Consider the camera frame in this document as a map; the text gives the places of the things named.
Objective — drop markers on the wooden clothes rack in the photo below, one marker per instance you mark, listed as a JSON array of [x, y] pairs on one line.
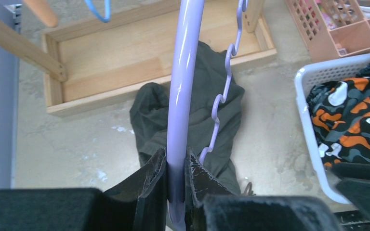
[[89, 64]]

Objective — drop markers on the orange plastic hanger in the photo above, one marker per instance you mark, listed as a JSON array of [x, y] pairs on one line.
[[43, 11]]

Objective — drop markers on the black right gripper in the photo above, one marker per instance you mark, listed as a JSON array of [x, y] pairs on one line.
[[354, 184]]

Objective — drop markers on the orange camouflage shorts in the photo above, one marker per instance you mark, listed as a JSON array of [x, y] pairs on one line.
[[340, 114]]

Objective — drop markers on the olive green shorts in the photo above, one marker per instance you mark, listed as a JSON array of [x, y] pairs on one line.
[[149, 116]]

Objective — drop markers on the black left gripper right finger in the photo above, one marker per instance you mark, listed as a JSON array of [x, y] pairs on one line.
[[210, 206]]

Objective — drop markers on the items in file organizer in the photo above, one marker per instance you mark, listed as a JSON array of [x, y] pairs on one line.
[[338, 13]]

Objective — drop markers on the purple plastic hanger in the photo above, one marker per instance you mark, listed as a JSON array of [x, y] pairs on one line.
[[184, 58]]

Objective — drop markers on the white plastic basket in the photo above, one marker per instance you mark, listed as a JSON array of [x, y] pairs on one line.
[[305, 79]]

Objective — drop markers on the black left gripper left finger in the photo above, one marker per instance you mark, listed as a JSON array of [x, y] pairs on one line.
[[139, 203]]

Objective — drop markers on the orange plastic file organizer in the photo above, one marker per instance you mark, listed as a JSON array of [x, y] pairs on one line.
[[332, 29]]

